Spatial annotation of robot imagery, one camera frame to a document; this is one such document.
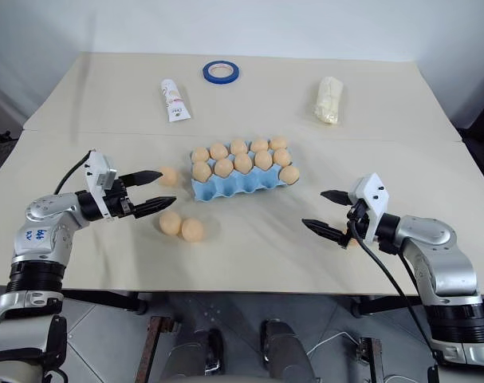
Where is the rusty metal bar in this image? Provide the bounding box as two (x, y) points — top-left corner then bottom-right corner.
(356, 336), (387, 383)
(139, 315), (175, 383)

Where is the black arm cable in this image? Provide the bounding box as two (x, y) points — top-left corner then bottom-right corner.
(347, 205), (446, 362)
(53, 150), (96, 195)

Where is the thin white floor cable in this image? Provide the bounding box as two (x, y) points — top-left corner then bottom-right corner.
(306, 332), (363, 358)

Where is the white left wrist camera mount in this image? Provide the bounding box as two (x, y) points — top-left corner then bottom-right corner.
(83, 149), (119, 219)

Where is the blue tape roll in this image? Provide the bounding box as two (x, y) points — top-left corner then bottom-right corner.
(202, 60), (240, 85)

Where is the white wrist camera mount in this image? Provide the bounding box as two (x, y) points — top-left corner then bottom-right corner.
(350, 172), (390, 245)
(83, 149), (119, 219)

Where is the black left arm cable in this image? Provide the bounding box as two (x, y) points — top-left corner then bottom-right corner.
(53, 150), (96, 195)

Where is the white plastic-wrapped bundle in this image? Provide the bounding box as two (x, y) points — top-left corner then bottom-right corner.
(306, 75), (349, 128)

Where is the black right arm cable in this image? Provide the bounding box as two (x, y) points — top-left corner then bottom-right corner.
(347, 205), (446, 362)

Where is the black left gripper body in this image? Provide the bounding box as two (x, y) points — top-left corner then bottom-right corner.
(103, 178), (137, 219)

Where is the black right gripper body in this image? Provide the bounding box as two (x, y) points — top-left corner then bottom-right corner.
(338, 198), (372, 248)

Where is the white cream tube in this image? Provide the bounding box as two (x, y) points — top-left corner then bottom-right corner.
(159, 78), (193, 123)

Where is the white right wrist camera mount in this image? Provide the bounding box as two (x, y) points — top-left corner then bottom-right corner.
(350, 172), (390, 245)

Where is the blue egg carton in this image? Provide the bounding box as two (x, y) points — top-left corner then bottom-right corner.
(190, 137), (301, 204)

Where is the black table leg bar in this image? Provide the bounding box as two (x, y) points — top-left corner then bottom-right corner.
(61, 290), (149, 317)
(351, 294), (424, 319)

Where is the dark rounded shape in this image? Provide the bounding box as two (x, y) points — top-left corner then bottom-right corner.
(177, 326), (226, 378)
(260, 318), (318, 383)

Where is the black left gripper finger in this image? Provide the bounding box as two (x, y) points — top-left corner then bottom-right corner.
(120, 170), (164, 189)
(133, 195), (178, 219)

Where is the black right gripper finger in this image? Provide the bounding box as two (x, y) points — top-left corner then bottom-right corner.
(301, 217), (346, 246)
(320, 189), (352, 207)

